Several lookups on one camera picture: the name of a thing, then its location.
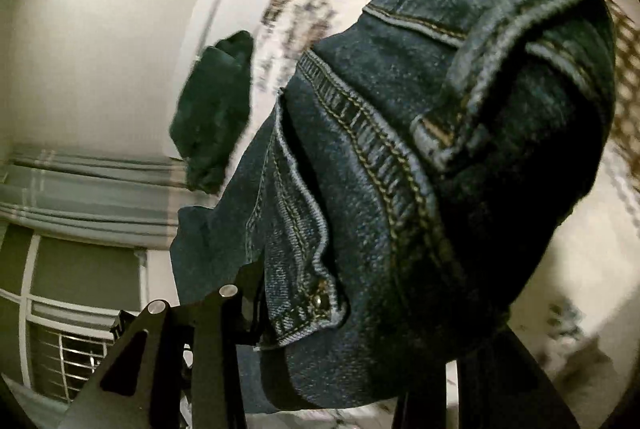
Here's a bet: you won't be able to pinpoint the blue-grey striped curtain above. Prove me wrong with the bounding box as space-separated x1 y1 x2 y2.
1 145 217 250

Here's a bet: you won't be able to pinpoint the dark blue denim jeans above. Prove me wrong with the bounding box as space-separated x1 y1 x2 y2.
170 0 615 414

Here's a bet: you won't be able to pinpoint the dark green fleece blanket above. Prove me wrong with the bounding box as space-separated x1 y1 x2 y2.
169 30 254 195

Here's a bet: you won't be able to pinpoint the white window frame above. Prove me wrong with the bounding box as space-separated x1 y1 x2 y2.
1 223 148 404

